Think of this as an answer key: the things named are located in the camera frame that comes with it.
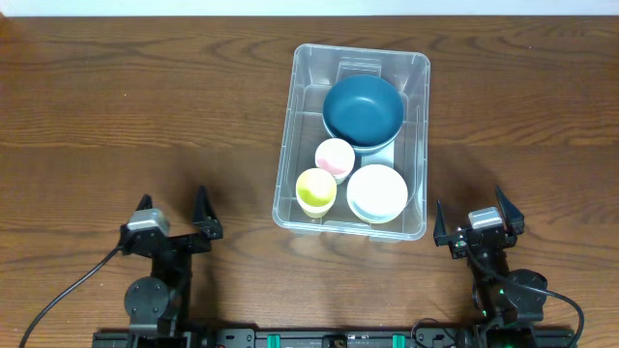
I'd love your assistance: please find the cream cup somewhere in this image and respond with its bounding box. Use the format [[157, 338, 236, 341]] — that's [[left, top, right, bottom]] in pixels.
[[314, 138, 356, 185]]

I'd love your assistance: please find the light grey bowl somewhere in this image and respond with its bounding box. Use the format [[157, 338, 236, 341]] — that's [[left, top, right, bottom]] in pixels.
[[347, 196, 406, 223]]

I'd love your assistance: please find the small cream bowl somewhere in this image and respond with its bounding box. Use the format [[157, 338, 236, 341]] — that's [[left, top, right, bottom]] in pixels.
[[346, 164, 408, 204]]

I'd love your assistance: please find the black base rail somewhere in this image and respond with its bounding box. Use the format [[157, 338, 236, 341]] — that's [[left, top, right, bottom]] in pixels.
[[92, 326, 575, 348]]

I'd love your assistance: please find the light blue cup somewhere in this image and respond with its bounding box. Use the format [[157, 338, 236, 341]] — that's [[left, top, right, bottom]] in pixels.
[[299, 200, 334, 210]]

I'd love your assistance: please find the yellow bowl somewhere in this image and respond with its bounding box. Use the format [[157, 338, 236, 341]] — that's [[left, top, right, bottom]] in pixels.
[[348, 201, 401, 224]]

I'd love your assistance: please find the yellow cup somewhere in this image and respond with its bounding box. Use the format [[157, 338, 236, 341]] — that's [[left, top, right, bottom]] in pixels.
[[295, 168, 338, 208], [303, 208, 329, 218]]

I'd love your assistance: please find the pink cup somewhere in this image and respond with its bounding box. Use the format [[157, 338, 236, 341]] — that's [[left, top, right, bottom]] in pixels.
[[315, 156, 348, 176]]

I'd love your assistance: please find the clear plastic storage container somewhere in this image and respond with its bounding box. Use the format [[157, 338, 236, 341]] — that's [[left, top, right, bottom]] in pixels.
[[272, 43, 430, 243]]

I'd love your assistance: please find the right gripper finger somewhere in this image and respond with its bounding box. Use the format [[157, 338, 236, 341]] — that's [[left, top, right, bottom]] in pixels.
[[433, 199, 448, 247], [495, 186, 525, 235]]

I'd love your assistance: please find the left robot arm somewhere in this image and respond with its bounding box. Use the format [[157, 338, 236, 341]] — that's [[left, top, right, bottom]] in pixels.
[[118, 186, 223, 347]]

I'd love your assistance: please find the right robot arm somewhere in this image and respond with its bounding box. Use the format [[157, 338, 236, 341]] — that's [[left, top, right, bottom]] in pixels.
[[433, 188, 548, 347]]

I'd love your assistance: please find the dark blue bowl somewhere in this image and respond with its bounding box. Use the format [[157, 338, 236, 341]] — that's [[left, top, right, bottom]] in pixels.
[[323, 122, 402, 156], [322, 74, 405, 146]]

